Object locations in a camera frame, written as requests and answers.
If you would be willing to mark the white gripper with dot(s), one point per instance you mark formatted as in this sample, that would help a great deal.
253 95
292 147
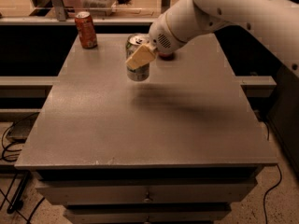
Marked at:
162 35

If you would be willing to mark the green 7up can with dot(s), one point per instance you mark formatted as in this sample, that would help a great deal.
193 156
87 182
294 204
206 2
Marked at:
133 42

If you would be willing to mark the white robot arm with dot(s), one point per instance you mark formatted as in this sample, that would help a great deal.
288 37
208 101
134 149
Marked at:
275 23

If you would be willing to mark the red coke can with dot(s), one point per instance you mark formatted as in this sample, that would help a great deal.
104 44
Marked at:
86 32

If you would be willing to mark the red apple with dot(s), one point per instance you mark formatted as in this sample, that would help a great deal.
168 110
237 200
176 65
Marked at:
166 57

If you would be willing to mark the clear plastic container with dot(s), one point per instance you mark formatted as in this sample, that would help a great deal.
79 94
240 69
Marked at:
98 7

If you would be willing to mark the grey cabinet upper drawer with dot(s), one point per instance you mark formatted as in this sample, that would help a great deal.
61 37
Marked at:
98 192

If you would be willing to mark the grey cabinet drawer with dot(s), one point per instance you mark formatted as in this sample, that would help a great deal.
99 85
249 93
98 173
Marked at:
147 214
98 192

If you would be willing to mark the black power adapter box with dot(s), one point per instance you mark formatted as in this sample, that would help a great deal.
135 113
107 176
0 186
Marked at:
19 131

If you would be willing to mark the grey cabinet lower drawer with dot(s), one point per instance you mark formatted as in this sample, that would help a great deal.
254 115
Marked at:
147 214

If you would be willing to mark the black metal stand leg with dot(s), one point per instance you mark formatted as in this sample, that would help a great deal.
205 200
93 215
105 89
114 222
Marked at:
18 183

